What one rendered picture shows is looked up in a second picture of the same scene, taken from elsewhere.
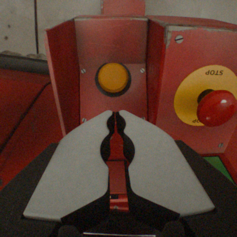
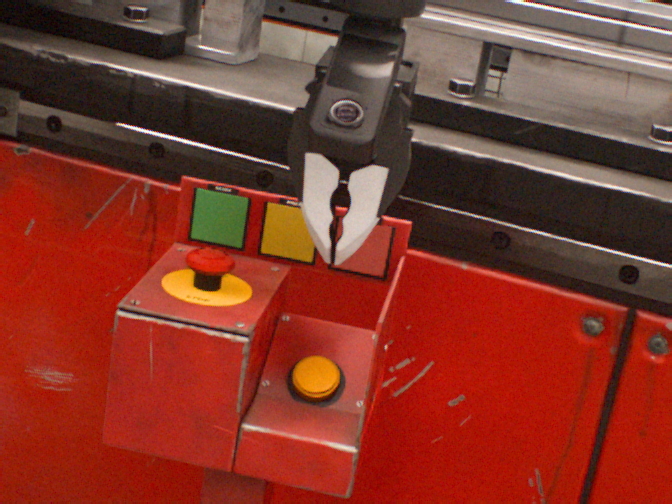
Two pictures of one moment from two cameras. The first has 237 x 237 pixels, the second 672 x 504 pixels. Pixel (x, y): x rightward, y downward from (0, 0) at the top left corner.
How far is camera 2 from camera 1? 0.86 m
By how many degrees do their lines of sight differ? 36
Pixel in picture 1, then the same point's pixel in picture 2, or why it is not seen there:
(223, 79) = (184, 292)
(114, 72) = (313, 379)
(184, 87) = (237, 298)
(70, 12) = not seen: outside the picture
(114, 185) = not seen: hidden behind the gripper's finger
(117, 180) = not seen: hidden behind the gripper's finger
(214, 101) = (219, 261)
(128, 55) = (282, 404)
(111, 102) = (327, 350)
